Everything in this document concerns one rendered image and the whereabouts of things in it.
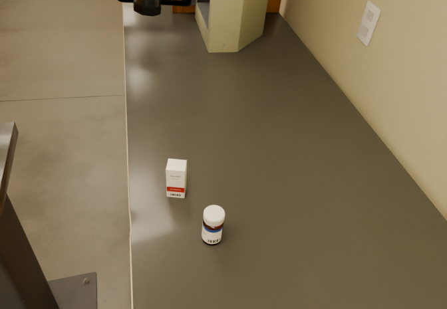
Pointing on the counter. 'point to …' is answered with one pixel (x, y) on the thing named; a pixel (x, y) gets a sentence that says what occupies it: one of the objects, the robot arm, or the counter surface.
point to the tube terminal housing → (235, 11)
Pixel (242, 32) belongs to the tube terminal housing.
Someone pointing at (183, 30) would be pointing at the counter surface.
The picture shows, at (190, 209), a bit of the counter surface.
